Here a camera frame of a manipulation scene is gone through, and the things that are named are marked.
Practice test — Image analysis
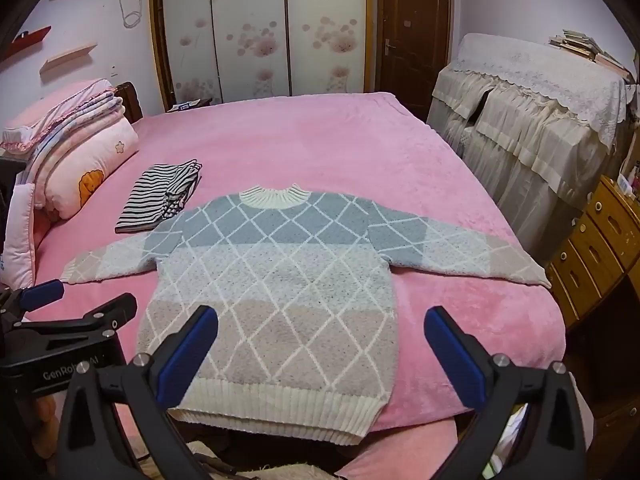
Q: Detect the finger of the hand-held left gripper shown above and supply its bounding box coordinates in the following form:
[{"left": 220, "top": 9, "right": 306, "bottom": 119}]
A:
[
  {"left": 0, "top": 280, "right": 66, "bottom": 323},
  {"left": 7, "top": 293, "right": 138, "bottom": 346}
]

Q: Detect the floral sliding door wardrobe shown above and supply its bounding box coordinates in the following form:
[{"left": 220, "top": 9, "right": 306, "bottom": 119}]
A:
[{"left": 148, "top": 0, "right": 376, "bottom": 113}]

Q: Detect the wooden nightstand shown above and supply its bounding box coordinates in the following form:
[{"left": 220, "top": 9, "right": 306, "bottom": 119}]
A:
[{"left": 165, "top": 99, "right": 213, "bottom": 113}]

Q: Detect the wooden drawer cabinet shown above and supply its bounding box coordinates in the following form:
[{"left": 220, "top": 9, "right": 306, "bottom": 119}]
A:
[{"left": 545, "top": 175, "right": 640, "bottom": 331}]

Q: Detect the air conditioner cable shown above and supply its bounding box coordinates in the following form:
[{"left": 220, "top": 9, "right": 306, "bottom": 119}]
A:
[{"left": 120, "top": 0, "right": 146, "bottom": 28}]

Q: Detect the dark wooden headboard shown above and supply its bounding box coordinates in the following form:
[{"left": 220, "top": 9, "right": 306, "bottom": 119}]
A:
[{"left": 114, "top": 81, "right": 146, "bottom": 125}]

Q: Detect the brown wooden door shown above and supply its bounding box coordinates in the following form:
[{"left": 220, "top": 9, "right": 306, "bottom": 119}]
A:
[{"left": 375, "top": 0, "right": 453, "bottom": 123}]

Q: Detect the pink cartoon pillow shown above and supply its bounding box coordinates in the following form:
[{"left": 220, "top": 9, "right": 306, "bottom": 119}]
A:
[{"left": 35, "top": 120, "right": 140, "bottom": 221}]

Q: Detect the pink wall shelf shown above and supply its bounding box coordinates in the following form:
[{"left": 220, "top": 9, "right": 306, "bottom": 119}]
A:
[{"left": 40, "top": 42, "right": 98, "bottom": 77}]

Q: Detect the folded striped garment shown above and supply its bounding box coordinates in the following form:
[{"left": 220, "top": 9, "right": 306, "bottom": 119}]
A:
[{"left": 115, "top": 159, "right": 203, "bottom": 235}]

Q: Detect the white printed cloth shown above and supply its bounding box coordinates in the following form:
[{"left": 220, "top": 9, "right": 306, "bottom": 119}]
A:
[{"left": 487, "top": 400, "right": 531, "bottom": 480}]

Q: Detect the pile of books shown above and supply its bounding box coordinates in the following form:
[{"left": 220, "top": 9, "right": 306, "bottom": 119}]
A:
[{"left": 547, "top": 29, "right": 633, "bottom": 83}]

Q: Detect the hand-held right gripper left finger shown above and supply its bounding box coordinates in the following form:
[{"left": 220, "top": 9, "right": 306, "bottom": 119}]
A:
[{"left": 54, "top": 304, "right": 220, "bottom": 480}]

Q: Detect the diamond pattern knit sweater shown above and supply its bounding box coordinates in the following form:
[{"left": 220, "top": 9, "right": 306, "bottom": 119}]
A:
[{"left": 60, "top": 183, "right": 552, "bottom": 447}]

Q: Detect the cream fringed knit garment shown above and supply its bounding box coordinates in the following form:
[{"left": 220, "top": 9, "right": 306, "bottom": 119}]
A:
[{"left": 150, "top": 455, "right": 331, "bottom": 480}]

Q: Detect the folded striped quilt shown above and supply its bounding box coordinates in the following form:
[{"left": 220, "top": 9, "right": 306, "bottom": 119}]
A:
[{"left": 22, "top": 95, "right": 126, "bottom": 183}]

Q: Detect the pink fleece bed blanket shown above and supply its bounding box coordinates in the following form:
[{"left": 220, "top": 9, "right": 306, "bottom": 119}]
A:
[{"left": 30, "top": 91, "right": 568, "bottom": 480}]

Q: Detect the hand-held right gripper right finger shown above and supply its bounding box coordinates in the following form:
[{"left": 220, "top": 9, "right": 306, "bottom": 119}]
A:
[{"left": 424, "top": 305, "right": 587, "bottom": 480}]

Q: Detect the pink quilted pillow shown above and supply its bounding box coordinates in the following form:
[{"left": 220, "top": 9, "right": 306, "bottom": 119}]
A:
[{"left": 2, "top": 182, "right": 51, "bottom": 291}]

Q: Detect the red wall shelf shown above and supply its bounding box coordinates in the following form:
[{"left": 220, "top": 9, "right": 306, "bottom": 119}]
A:
[{"left": 0, "top": 25, "right": 52, "bottom": 63}]

